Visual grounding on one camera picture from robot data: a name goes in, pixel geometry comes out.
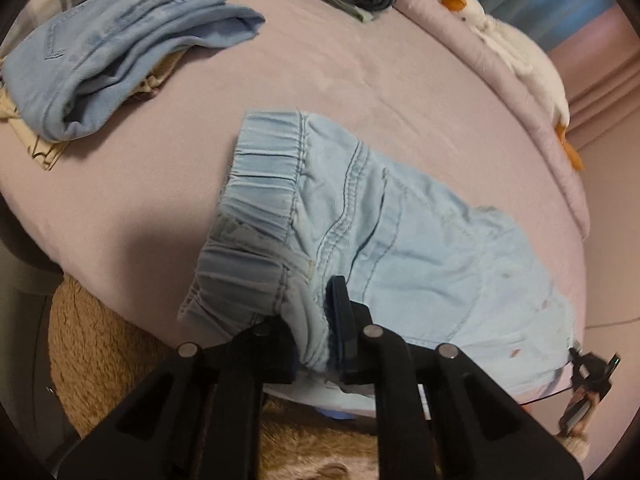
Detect white goose plush toy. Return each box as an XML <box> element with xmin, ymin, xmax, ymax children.
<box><xmin>434</xmin><ymin>0</ymin><xmax>586</xmax><ymax>171</ymax></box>

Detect pink quilt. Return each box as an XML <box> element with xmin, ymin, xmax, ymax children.
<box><xmin>395</xmin><ymin>0</ymin><xmax>592</xmax><ymax>239</ymax></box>

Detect pink bed sheet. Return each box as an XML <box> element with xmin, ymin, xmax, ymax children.
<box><xmin>0</xmin><ymin>0</ymin><xmax>591</xmax><ymax>411</ymax></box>

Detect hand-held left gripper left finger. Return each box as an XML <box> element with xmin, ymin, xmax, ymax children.
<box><xmin>55</xmin><ymin>317</ymin><xmax>301</xmax><ymax>480</ymax></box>

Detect blue jeans pile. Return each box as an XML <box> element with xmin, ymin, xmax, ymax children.
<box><xmin>2</xmin><ymin>0</ymin><xmax>266</xmax><ymax>142</ymax></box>

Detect beige printed cloth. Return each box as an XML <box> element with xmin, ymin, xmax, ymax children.
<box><xmin>0</xmin><ymin>50</ymin><xmax>176</xmax><ymax>171</ymax></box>

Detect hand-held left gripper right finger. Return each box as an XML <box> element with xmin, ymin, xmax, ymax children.
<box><xmin>325</xmin><ymin>275</ymin><xmax>586</xmax><ymax>480</ymax></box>

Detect pink curtain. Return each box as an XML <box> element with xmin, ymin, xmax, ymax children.
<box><xmin>547</xmin><ymin>10</ymin><xmax>640</xmax><ymax>161</ymax></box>

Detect light blue denim pants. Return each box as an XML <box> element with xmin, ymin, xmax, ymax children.
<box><xmin>177</xmin><ymin>109</ymin><xmax>578</xmax><ymax>418</ymax></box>

